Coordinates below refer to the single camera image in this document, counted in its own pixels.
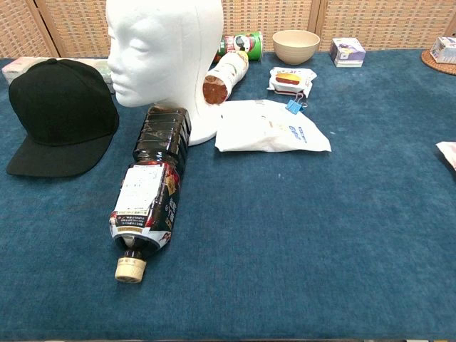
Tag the black baseball cap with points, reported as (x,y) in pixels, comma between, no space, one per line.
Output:
(60,103)

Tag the white foam mannequin head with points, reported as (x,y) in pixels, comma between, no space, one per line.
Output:
(160,53)

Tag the white plastic pouch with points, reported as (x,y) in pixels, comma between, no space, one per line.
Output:
(263,132)

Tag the dark tea plastic bottle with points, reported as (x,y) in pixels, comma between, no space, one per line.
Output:
(156,178)

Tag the blue table cloth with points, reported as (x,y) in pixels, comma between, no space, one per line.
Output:
(285,231)

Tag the blue binder clip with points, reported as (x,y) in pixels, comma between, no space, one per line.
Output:
(294,106)

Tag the white milk tea bottle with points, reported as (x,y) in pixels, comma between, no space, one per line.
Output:
(224,76)

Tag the burger print snack packet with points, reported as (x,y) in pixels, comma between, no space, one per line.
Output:
(290,80)

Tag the green chips can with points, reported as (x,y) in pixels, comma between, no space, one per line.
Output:
(251,44)

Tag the beige bowl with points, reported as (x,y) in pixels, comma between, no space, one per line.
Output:
(295,48)

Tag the small purple white carton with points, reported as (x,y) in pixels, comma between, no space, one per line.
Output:
(347,53)

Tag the woven folding screen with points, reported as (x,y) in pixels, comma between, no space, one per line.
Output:
(384,21)

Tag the pink wet wipes pack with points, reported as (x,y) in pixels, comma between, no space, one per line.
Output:
(449,153)

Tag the round woven coaster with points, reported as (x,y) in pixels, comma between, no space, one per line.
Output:
(432,66)

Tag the blue white milk carton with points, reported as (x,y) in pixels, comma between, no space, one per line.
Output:
(445,50)

